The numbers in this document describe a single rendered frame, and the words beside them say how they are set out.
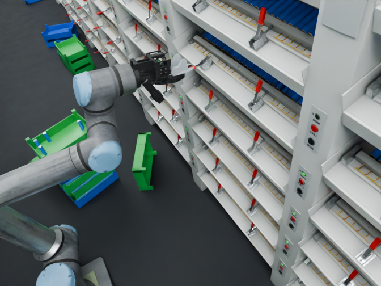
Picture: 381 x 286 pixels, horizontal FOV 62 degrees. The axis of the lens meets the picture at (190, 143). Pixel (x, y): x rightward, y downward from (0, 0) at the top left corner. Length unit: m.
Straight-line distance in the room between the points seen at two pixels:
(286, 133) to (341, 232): 0.30
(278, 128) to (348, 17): 0.39
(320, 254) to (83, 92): 0.87
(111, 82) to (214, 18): 0.34
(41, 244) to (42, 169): 0.59
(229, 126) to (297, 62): 0.48
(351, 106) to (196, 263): 1.23
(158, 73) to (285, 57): 0.39
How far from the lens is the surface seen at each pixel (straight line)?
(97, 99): 0.93
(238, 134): 1.12
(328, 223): 0.96
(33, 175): 0.96
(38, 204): 2.19
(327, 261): 1.13
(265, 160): 1.05
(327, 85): 0.65
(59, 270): 1.48
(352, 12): 0.57
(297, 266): 1.32
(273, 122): 0.89
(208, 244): 1.72
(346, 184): 0.79
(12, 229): 1.38
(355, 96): 0.66
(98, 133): 0.91
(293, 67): 0.74
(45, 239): 1.48
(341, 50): 0.61
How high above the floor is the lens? 1.56
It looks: 47 degrees down
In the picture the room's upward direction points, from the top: 10 degrees counter-clockwise
